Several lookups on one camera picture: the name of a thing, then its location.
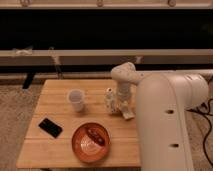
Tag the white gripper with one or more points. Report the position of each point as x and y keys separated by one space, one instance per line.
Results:
x=123 y=95

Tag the white sponge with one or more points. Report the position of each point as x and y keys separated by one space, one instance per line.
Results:
x=127 y=113

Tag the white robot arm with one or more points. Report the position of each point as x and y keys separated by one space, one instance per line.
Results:
x=162 y=98

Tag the small white patterned bottle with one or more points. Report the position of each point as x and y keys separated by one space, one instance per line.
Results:
x=110 y=100

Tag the brown item in bowl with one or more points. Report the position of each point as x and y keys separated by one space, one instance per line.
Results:
x=95 y=136

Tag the translucent plastic cup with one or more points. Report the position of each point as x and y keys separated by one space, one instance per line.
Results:
x=76 y=98

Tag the orange bowl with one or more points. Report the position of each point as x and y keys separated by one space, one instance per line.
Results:
x=85 y=149

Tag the wooden table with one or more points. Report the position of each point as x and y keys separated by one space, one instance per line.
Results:
x=41 y=150

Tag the black smartphone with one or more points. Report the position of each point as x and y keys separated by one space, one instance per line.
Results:
x=50 y=127

